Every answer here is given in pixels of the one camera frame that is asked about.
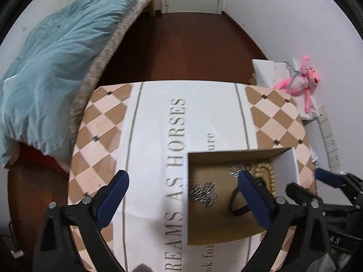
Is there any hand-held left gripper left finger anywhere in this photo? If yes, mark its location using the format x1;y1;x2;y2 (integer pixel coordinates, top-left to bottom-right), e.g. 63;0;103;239
33;170;130;272

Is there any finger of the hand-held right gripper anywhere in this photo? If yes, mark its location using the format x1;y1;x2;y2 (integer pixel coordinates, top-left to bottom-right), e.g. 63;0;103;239
314;168;363;206
285;183;324;205

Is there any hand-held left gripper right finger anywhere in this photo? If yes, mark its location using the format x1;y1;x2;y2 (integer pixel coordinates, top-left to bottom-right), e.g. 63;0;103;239
238;170;332;272

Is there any black wrist band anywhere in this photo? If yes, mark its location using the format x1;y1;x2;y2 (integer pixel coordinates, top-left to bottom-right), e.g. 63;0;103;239
228;186;253;216

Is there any wooden bead bracelet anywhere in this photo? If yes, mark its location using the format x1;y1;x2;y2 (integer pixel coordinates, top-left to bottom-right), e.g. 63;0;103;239
253;163;277;197

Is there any thin silver chain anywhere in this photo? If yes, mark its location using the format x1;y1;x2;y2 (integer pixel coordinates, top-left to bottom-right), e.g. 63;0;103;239
228;163;252;179

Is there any white cardboard box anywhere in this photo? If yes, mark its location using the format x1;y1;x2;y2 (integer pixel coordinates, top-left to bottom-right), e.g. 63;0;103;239
186;147;301;246

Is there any thick silver chain bracelet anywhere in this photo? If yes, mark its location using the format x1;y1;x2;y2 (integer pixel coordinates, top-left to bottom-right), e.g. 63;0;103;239
191;180;218;207

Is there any white power strip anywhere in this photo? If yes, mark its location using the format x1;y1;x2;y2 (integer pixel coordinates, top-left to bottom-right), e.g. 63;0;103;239
316;106;341;169

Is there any checkered printed tablecloth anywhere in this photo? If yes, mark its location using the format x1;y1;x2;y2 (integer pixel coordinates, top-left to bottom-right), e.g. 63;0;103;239
67;81;317;272

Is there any red bed sheet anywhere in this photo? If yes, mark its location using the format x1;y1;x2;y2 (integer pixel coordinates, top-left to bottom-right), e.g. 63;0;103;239
11;142;70;173

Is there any pink plush toy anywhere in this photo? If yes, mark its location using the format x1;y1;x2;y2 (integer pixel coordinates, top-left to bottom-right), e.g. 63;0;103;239
274;54;320;113

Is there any patterned mattress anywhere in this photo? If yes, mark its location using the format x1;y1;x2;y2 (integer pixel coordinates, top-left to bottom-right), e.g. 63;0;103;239
68;0;157;136

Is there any teal blanket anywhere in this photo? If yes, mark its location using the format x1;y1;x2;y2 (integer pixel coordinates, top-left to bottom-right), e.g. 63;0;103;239
0;0;158;168

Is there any black cable white plug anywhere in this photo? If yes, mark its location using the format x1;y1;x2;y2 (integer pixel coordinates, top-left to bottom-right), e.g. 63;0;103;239
8;219;25;257

